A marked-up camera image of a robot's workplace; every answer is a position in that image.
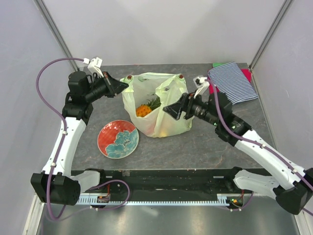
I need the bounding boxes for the right aluminium frame post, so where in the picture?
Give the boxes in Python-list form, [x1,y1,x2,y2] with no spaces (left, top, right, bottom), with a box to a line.
[249,0,294,71]

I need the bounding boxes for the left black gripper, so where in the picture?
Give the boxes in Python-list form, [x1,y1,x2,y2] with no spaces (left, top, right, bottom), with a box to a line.
[85,70,129,102]

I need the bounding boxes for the green folded cloth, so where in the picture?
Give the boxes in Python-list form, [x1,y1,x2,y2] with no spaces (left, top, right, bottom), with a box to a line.
[212,63,224,68]

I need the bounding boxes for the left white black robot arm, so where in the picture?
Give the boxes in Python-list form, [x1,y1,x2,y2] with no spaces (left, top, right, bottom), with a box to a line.
[31,71,129,206]

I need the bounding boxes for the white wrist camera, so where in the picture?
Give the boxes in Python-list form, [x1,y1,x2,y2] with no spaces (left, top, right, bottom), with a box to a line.
[193,76,210,97]
[83,57,104,78]

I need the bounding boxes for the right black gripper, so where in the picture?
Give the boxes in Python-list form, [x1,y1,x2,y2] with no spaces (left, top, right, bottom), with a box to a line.
[163,89,220,126]

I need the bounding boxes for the patterned ceramic plate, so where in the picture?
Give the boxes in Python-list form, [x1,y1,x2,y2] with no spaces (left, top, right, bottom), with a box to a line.
[97,120,139,159]

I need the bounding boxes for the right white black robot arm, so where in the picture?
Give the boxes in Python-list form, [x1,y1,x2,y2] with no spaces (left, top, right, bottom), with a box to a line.
[163,93,313,215]

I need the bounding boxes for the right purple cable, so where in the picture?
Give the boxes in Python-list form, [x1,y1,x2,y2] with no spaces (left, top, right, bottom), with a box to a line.
[206,77,313,217]

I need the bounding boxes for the blue white striped cloth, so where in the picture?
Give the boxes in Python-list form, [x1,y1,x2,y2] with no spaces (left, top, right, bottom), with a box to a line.
[208,62,258,104]

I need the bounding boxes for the magenta folded cloth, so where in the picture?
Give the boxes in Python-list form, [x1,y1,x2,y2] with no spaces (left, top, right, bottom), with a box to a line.
[209,69,252,94]

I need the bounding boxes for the green avocado print plastic bag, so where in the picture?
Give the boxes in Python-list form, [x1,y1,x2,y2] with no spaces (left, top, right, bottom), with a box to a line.
[120,72,192,138]

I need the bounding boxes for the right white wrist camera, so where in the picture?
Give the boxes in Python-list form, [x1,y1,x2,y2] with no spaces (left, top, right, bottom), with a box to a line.
[193,76,210,97]

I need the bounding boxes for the grey slotted cable duct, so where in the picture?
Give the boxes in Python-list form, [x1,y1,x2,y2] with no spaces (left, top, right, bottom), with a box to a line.
[76,193,239,206]

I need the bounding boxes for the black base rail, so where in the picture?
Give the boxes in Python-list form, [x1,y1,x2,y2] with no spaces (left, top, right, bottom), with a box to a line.
[96,167,242,194]

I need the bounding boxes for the left aluminium frame post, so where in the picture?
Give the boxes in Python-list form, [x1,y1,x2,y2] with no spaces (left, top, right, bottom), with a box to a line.
[33,0,72,58]

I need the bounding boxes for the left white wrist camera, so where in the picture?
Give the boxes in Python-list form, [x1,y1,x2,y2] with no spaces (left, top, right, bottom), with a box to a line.
[83,57,104,78]

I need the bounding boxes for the aluminium frame post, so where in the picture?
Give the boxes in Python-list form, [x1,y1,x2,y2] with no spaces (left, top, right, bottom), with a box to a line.
[249,0,294,71]
[33,0,72,58]

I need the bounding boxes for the orange toy pineapple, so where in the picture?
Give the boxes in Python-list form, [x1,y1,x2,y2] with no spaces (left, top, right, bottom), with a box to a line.
[135,97,161,117]

